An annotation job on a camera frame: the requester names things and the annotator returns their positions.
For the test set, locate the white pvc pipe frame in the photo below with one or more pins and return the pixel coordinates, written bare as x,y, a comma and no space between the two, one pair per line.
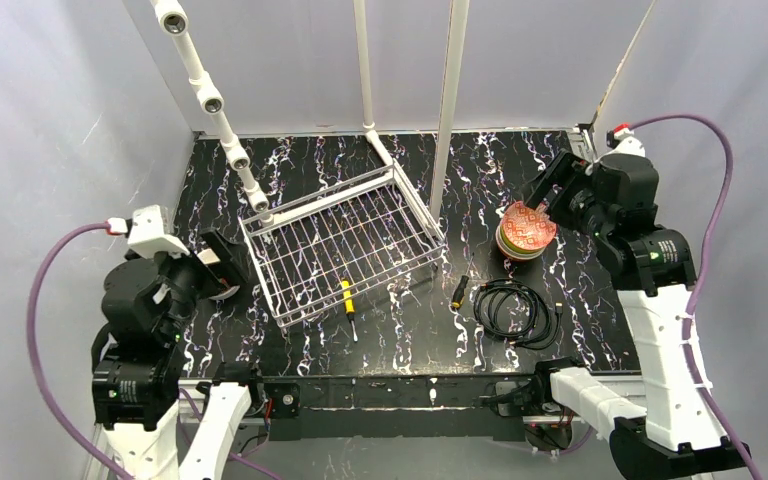
281,68

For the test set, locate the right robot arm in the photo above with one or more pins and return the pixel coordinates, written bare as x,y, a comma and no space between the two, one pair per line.
676,432

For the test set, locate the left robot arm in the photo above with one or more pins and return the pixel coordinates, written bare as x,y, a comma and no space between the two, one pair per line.
148,301

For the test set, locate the white wire dish rack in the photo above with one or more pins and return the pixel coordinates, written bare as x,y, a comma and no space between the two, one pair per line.
371,229

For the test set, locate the red patterned blue bowl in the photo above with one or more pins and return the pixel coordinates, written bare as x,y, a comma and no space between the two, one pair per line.
527,228

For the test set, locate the yellow handled screwdriver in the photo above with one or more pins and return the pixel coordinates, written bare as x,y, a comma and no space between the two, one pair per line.
349,308

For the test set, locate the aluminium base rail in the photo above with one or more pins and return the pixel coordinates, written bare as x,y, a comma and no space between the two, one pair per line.
384,404

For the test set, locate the white bowl brown rim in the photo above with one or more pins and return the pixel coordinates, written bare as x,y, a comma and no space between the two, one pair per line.
227,291

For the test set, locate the white vertical pole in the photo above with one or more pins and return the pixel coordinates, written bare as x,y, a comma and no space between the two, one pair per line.
456,33

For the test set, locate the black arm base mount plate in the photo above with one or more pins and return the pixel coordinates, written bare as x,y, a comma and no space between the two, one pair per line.
397,397

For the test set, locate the black orange handled screwdriver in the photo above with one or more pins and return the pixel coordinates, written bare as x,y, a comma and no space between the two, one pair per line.
460,290

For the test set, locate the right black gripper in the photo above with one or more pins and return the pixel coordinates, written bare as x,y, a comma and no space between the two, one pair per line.
571,188

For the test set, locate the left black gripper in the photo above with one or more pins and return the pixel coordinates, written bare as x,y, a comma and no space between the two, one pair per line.
210,261

